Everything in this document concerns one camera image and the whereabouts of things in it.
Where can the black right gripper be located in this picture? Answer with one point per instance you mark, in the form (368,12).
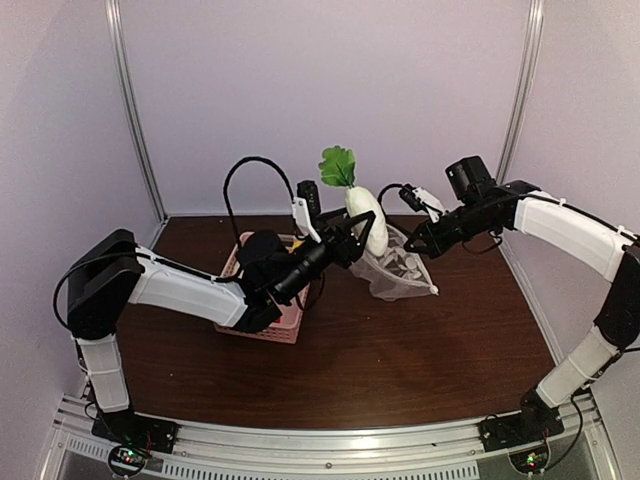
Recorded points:
(435,245)

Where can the right round circuit board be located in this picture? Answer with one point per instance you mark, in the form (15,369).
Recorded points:
(530,461)

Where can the clear zip top bag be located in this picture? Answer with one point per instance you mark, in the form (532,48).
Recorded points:
(397,274)

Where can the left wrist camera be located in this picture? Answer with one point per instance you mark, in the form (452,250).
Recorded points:
(306,208)

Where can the right aluminium corner post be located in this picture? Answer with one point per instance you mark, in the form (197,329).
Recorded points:
(529,60)

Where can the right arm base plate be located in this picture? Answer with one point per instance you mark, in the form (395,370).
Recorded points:
(517,429)

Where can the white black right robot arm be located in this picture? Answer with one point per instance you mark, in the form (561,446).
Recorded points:
(613,252)

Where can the left aluminium corner post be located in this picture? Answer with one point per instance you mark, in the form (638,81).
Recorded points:
(116,31)

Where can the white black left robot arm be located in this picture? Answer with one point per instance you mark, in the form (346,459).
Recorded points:
(118,272)

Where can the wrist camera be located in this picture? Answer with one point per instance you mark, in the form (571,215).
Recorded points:
(420,200)
(306,208)

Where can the round circuit board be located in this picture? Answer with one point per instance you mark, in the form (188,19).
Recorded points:
(530,461)
(126,462)

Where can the left round circuit board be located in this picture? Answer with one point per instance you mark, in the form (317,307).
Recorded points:
(126,462)

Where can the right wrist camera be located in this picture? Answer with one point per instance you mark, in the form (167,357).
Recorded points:
(420,200)

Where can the aluminium corner post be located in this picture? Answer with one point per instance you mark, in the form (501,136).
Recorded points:
(529,60)
(116,31)

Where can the aluminium front rail frame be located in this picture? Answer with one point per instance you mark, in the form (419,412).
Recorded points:
(448,450)

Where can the pink perforated plastic basket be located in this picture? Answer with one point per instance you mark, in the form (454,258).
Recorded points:
(286,328)

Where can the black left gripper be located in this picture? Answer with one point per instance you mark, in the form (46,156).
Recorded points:
(349,248)

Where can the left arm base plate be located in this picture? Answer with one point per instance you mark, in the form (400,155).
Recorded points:
(145,434)

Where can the white radish with green leaves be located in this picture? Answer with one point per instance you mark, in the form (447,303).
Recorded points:
(337,169)

